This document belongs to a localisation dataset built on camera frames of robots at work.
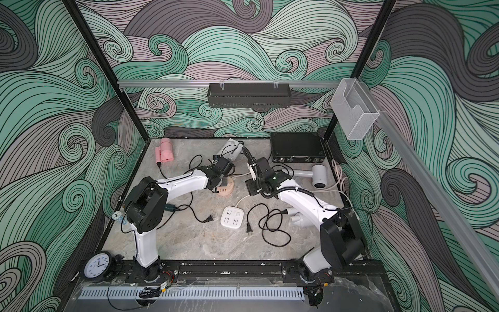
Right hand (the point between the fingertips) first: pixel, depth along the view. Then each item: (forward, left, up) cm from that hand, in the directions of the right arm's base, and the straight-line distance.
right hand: (251, 184), depth 85 cm
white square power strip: (-11, +9, -10) cm, 17 cm away
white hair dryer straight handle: (+11, -35, -8) cm, 37 cm away
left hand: (+8, +15, -6) cm, 18 cm away
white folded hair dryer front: (-11, -20, -9) cm, 24 cm away
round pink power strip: (+2, +13, -10) cm, 16 cm away
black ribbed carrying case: (+37, -30, -16) cm, 51 cm away
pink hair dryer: (+25, +49, -7) cm, 55 cm away
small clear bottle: (-12, +58, -5) cm, 59 cm away
